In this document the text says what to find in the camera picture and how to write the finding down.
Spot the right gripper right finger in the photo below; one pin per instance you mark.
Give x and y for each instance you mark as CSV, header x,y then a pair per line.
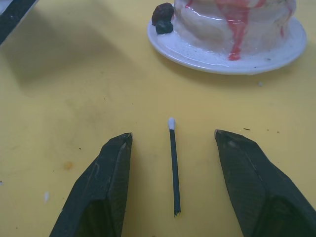
x,y
259,192

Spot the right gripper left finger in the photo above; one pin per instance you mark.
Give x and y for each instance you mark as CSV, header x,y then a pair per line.
x,y
98,187

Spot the pink layered strawberry cake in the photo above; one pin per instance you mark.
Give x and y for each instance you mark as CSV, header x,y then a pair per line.
x,y
209,24

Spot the matchbox with black striking strip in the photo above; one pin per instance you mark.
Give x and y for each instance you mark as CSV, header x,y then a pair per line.
x,y
14,17

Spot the black match white tip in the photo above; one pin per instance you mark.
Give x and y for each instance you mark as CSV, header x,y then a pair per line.
x,y
175,172

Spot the yellow foam mat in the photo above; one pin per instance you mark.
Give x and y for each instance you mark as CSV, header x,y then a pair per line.
x,y
74,111

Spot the white round plate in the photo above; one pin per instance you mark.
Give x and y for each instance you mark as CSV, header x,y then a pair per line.
x,y
271,61

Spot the dark blueberry decoration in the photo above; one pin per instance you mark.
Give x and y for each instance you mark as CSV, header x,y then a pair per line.
x,y
163,27

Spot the dark red raspberry decoration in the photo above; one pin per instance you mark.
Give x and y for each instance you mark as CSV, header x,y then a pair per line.
x,y
163,12

